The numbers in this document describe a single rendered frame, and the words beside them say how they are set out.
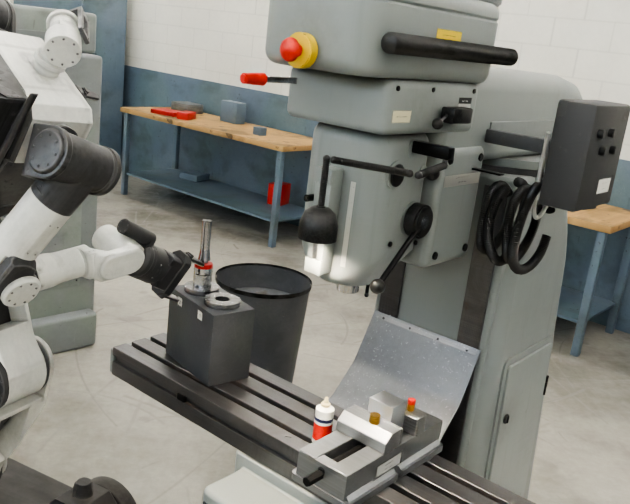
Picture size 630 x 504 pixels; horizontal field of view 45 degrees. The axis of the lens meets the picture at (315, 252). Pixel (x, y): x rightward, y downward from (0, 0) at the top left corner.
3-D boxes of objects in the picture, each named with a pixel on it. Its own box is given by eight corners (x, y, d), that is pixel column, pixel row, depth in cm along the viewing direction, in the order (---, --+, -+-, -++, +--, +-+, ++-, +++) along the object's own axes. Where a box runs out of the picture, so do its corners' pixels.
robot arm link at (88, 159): (33, 207, 133) (79, 150, 130) (11, 175, 137) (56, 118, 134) (80, 220, 143) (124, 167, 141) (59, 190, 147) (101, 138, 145)
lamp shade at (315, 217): (291, 238, 136) (294, 205, 135) (306, 230, 143) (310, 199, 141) (327, 246, 134) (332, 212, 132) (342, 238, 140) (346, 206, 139)
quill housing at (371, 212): (363, 299, 145) (386, 134, 137) (284, 270, 158) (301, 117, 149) (415, 282, 160) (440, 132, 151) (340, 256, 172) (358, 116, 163)
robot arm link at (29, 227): (-22, 305, 140) (50, 218, 135) (-51, 257, 145) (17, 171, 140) (26, 309, 150) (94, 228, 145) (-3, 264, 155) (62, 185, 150)
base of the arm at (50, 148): (42, 195, 130) (73, 137, 129) (1, 163, 136) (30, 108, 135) (103, 213, 143) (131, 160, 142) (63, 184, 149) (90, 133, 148)
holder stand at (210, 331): (207, 387, 182) (213, 310, 177) (164, 352, 198) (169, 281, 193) (249, 378, 190) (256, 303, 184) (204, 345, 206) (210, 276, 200)
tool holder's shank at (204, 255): (197, 260, 192) (201, 218, 189) (210, 261, 192) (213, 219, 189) (197, 264, 189) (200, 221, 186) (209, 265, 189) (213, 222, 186)
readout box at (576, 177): (580, 214, 145) (604, 105, 140) (536, 204, 151) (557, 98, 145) (615, 204, 161) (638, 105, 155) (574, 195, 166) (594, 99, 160)
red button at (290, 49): (293, 62, 125) (295, 37, 124) (275, 60, 127) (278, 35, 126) (306, 63, 128) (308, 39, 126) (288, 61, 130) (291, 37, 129)
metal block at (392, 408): (388, 434, 154) (393, 408, 153) (365, 422, 158) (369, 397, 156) (402, 426, 158) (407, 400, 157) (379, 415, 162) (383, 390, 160)
